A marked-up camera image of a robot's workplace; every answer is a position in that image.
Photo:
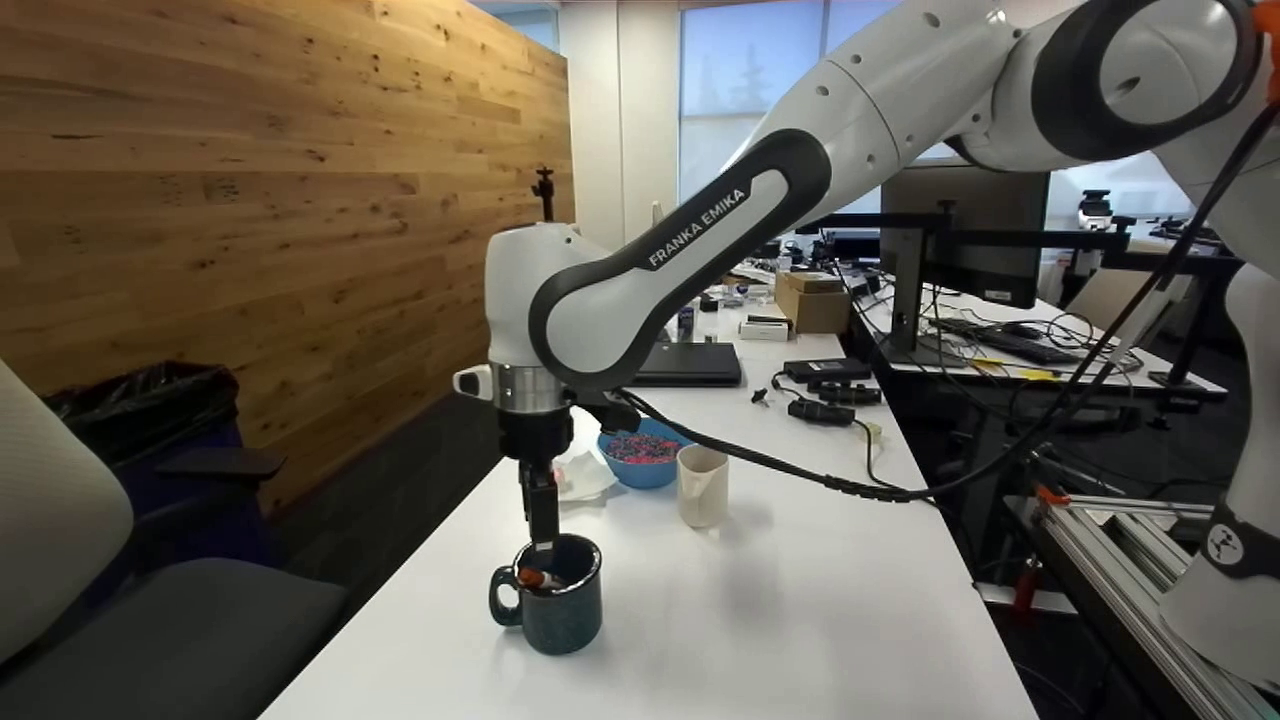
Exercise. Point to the black laptop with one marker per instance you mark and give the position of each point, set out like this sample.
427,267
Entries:
693,365

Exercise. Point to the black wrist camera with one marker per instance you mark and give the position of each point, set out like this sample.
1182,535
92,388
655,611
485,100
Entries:
605,411

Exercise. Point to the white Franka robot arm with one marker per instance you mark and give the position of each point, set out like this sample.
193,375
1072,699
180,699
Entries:
744,203

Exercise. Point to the grey office chair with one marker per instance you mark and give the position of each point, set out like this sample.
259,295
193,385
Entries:
55,507

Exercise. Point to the black trash bin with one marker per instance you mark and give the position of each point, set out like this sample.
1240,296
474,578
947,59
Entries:
147,403

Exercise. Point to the blue bowl with colourful candies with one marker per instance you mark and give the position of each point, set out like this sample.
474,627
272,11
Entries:
640,465

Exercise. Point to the cream ceramic mug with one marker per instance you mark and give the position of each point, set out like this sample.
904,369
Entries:
702,494

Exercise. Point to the cluttered white desk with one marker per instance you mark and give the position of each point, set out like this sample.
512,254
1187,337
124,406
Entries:
1040,354

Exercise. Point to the black power adapter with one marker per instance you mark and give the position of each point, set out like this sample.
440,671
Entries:
821,414
827,369

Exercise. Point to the aluminium rail frame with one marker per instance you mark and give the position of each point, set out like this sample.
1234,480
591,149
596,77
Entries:
1132,561

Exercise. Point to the clear plastic snack wrapper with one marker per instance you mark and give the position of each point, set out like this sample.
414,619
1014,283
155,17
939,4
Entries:
586,479

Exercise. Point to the orange clamp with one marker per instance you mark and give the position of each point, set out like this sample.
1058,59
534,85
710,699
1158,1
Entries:
1048,496

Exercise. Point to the small black camera on stand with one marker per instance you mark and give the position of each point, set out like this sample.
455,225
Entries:
547,193

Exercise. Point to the cardboard box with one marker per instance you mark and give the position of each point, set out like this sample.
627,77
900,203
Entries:
811,301

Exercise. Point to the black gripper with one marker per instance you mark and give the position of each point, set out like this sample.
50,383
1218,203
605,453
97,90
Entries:
536,436

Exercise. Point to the black computer monitor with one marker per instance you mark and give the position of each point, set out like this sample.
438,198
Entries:
973,225

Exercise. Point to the dark blue enamel mug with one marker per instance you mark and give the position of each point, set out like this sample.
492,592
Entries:
564,623

